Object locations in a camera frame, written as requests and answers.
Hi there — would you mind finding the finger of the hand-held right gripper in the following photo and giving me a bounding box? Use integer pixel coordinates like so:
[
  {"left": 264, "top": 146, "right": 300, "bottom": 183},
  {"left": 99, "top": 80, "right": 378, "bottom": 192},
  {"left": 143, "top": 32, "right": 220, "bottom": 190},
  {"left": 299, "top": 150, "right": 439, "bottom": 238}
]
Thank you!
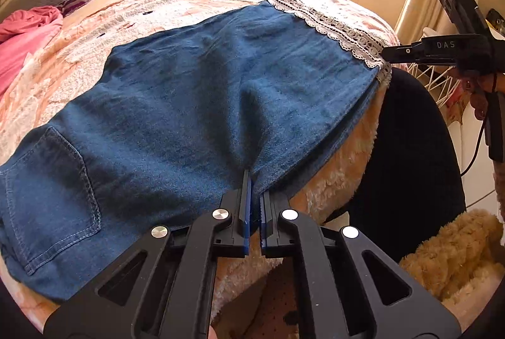
[{"left": 381, "top": 43, "right": 424, "bottom": 64}]

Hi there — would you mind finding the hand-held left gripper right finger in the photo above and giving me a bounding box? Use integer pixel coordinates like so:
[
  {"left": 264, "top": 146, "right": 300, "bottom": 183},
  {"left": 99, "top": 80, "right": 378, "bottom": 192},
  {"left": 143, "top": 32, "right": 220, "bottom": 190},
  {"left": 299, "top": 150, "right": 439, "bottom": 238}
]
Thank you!
[{"left": 258, "top": 189, "right": 462, "bottom": 339}]

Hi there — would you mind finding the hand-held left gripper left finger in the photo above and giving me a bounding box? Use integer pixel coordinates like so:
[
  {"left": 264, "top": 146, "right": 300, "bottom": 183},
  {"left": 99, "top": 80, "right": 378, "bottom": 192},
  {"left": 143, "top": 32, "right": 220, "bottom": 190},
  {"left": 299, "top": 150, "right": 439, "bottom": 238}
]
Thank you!
[{"left": 43, "top": 169, "right": 253, "bottom": 339}]

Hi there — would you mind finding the blue denim pants lace trim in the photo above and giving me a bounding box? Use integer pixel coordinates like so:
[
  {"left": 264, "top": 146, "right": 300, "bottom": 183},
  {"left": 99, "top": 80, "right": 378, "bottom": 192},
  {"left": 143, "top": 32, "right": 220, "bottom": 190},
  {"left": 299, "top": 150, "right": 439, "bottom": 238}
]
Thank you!
[{"left": 0, "top": 0, "right": 393, "bottom": 304}]

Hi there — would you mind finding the person's right hand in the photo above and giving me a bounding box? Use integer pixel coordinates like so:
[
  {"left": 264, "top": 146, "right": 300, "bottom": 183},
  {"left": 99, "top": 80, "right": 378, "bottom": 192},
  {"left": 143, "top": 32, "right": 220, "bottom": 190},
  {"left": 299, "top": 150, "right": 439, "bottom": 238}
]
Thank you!
[{"left": 463, "top": 72, "right": 505, "bottom": 120}]

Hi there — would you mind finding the brown dotted cloth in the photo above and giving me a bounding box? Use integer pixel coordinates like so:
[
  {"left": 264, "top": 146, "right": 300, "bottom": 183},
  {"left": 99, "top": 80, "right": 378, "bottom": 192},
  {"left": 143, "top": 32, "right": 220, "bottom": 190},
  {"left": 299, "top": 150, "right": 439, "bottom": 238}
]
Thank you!
[{"left": 256, "top": 256, "right": 313, "bottom": 339}]

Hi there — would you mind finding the beige fluffy blanket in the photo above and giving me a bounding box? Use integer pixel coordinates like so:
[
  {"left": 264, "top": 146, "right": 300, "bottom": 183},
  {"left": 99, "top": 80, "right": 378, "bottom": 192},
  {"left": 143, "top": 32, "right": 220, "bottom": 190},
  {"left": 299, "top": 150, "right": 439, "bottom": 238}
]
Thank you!
[{"left": 213, "top": 83, "right": 389, "bottom": 339}]

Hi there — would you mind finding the person's black clothing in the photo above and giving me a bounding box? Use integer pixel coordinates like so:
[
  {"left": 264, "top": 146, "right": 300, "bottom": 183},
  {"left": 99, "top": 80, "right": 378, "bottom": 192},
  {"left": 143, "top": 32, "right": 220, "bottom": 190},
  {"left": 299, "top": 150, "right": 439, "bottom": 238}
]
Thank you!
[{"left": 325, "top": 68, "right": 467, "bottom": 234}]

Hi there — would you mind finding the pink printed blanket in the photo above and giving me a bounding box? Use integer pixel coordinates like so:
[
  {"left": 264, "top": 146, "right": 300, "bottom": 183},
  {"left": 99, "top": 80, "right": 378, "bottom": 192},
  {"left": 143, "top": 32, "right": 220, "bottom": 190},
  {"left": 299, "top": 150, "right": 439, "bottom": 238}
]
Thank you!
[{"left": 0, "top": 0, "right": 399, "bottom": 339}]

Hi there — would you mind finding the striped purple pillow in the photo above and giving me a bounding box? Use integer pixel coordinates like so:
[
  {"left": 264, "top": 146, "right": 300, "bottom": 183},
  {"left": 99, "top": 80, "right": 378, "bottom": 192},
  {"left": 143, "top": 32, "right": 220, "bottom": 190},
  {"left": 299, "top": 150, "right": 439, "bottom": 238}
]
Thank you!
[{"left": 56, "top": 0, "right": 100, "bottom": 17}]

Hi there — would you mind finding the pink duvet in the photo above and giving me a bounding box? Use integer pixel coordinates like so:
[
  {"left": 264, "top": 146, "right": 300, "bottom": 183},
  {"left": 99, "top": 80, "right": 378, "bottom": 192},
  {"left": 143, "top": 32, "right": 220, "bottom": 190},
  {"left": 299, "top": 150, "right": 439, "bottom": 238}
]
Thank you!
[{"left": 0, "top": 5, "right": 64, "bottom": 95}]

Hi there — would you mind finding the white wire basket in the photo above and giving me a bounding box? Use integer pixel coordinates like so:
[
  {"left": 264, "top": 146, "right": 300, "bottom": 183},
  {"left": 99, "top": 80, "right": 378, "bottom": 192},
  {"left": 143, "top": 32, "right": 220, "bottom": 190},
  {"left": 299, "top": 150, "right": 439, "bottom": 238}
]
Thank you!
[{"left": 406, "top": 61, "right": 474, "bottom": 116}]

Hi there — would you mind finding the black cable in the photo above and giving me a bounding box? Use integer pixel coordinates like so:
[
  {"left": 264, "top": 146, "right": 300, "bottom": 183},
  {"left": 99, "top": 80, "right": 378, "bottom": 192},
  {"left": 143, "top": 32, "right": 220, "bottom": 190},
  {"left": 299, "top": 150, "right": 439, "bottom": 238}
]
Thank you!
[{"left": 460, "top": 114, "right": 490, "bottom": 176}]

